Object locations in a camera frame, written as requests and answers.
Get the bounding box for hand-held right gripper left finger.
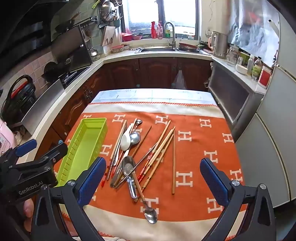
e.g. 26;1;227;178
31;157;107;241

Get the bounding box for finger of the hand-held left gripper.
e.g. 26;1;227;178
35;140;68;166
0;139;38;167

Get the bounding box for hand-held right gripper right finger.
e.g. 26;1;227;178
200;158;277;241

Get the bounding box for green plastic utensil tray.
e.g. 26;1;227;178
54;118;109;188

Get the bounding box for steel spoon with slotted handle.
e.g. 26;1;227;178
121;156;139;200

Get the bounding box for white ceramic spoon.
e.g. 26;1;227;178
120;123;137;151

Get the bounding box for large steel spoon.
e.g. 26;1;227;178
110;131;141;188

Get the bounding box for dark brown chopstick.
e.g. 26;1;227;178
131;126;152;159

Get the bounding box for wooden handled steel spoon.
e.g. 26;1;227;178
132;171;159;224

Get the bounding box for small steel spoon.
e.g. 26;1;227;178
113;119;142;167

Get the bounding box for person's left hand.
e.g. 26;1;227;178
23;198;36;219

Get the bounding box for crumpled pale rag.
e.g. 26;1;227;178
13;130;29;145

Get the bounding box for pink packet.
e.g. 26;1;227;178
0;119;13;154

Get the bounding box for orange patterned blanket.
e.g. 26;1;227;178
59;101;249;241

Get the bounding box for stainless steel splash panel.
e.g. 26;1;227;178
10;79;65;136

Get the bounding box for black red pressure cooker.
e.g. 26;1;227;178
0;75;36;120

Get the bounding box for gas stove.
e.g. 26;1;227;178
59;66;90;90

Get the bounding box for grey refrigerator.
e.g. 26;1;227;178
235;9;296;202

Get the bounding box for black wok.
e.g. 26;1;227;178
43;62;61;84

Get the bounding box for steel counter cabinet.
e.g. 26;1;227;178
207;61;264;139

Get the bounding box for pale checked tablecloth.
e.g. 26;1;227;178
90;88;216;107

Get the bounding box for small steel kettle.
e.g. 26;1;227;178
89;45;100;61

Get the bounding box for white plastic bag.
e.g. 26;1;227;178
171;70;187;89

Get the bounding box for white kitchen countertop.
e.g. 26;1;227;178
0;45;273;167

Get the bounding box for red white canister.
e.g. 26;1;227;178
258;65;272;89

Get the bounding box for white bowl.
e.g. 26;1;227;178
235;64;248;75

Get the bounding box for red lidded container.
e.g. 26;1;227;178
111;44;130;54

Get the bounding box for green label bottle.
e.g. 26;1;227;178
251;57;263;80

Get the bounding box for black range hood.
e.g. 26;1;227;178
0;0;80;70

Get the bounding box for white plastic bottle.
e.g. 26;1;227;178
246;54;255;75

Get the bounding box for brown wooden kitchen cabinets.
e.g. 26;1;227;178
35;57;214;149

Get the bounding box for glass jar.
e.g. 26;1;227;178
226;45;240;66

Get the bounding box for wooden cutting board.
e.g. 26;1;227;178
100;26;117;47

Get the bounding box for red plastic bowl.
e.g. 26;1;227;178
122;32;142;42

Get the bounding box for steel electric kettle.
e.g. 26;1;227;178
208;31;228;59

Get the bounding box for red frying pan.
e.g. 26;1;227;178
179;42;199;50

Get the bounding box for steel sink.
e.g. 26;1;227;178
135;47;210;55

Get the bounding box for hanging steel pot rack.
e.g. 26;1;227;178
91;0;123;29

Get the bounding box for steel faucet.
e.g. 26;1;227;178
163;22;177;48

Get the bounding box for clear plastic sheet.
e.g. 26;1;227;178
228;0;280;67

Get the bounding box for window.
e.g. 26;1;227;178
121;0;200;40

